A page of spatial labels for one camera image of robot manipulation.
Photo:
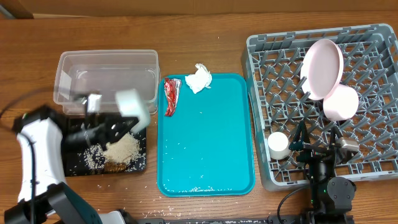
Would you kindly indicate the teal plastic tray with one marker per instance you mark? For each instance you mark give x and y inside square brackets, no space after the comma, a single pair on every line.
[205,148]

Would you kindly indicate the white paper cup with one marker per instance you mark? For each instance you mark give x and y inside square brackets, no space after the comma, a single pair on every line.
[278,144]

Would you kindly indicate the metal bowl with food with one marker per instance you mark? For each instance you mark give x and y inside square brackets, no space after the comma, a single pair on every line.
[130,104]

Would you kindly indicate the black waste bin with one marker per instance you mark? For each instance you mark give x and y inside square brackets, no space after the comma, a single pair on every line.
[73,162]

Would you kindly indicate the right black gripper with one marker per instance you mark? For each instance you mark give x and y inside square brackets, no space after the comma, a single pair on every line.
[311,150]

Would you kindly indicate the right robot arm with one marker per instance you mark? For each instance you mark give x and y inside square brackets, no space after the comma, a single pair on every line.
[331,196]

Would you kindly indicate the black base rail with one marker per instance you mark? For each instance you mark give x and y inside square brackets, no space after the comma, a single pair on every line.
[272,219]

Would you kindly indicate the clear plastic bin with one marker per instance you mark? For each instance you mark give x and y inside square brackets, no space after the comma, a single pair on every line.
[106,72]

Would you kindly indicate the small white pink bowl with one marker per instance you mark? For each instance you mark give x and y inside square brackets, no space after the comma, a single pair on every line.
[342,104]

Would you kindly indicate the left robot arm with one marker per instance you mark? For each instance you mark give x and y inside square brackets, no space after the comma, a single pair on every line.
[43,134]

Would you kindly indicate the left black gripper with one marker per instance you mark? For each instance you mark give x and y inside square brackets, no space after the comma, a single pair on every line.
[103,133]

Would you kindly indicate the white napkin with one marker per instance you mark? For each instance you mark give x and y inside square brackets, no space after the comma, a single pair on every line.
[201,79]

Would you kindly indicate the red foil wrapper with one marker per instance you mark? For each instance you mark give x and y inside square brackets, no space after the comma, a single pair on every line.
[172,90]

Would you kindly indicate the grey dish rack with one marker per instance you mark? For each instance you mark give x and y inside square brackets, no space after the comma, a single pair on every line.
[271,66]

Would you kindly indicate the large white plate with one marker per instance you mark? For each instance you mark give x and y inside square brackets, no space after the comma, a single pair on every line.
[322,69]

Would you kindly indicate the pile of rice waste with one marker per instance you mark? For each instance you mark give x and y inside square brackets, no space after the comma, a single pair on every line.
[126,155]

